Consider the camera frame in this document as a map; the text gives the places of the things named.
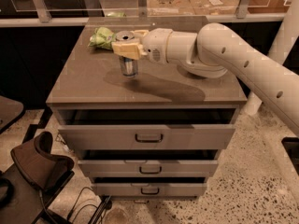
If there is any drawer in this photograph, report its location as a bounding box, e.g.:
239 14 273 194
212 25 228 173
92 183 207 197
59 124 235 150
78 160 218 177

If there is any black floor cable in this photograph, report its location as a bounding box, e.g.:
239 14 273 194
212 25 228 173
66 186 108 224

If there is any left cardboard box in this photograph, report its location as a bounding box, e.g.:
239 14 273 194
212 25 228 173
147 0 194 16

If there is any dark table left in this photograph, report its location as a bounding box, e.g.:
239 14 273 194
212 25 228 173
0 96 24 133

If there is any bottom drawer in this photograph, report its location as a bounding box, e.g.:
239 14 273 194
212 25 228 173
92 183 207 197

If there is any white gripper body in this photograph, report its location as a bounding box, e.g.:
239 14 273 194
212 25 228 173
142 28 173 64

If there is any right cardboard box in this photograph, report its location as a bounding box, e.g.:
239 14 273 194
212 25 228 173
190 0 239 15

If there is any middle drawer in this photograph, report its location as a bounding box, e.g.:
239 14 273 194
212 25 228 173
78 160 218 177

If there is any green chip bag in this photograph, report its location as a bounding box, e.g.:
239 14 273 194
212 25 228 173
89 27 116 50

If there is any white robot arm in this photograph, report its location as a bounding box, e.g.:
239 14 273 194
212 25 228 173
112 23 299 134

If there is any cardboard box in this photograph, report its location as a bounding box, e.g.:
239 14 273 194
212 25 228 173
190 0 239 15
147 0 194 16

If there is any grey drawer cabinet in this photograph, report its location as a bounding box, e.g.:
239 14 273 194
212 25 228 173
47 25 247 199

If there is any black chair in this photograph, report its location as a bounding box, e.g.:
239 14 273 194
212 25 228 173
0 131 76 224

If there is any redbull can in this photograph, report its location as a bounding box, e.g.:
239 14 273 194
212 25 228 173
116 31 138 78

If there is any top drawer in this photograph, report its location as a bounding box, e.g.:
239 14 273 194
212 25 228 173
59 124 235 150

